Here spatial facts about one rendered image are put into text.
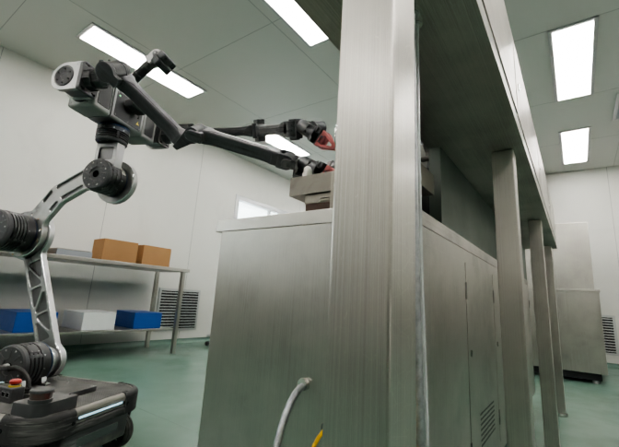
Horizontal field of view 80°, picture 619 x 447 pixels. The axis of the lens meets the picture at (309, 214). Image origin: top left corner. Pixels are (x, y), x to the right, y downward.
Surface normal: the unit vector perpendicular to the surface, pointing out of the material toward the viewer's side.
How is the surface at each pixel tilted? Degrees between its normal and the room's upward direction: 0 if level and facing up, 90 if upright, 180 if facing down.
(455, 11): 180
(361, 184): 90
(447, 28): 180
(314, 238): 90
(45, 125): 90
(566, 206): 90
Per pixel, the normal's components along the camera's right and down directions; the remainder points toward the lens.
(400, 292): 0.81, -0.08
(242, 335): -0.58, -0.22
